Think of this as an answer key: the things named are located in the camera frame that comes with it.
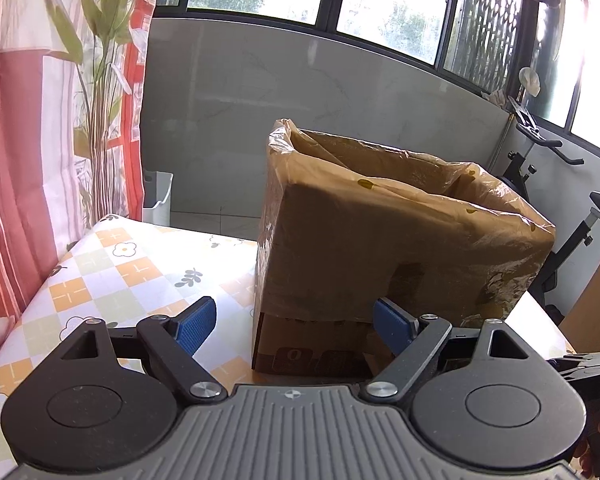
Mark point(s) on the brown wooden board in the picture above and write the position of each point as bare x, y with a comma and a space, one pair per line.
597, 305

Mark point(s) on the translucent plastic bag liner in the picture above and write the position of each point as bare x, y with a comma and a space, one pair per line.
380, 240

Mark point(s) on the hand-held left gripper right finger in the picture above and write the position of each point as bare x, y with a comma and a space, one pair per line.
392, 327

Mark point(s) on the metal window grille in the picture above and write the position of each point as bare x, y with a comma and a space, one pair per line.
487, 35

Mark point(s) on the crumpled cloth on windowsill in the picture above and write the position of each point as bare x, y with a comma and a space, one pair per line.
496, 97

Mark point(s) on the red white leaf-print curtain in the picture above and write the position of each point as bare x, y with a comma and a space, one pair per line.
25, 135

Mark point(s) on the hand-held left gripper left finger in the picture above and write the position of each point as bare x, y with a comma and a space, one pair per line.
195, 326

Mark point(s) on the white plastic bin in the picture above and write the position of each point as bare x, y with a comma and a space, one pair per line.
156, 195

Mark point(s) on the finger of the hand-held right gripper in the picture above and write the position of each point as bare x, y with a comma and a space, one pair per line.
580, 364

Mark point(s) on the brown cardboard box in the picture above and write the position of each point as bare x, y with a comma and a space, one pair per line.
305, 350

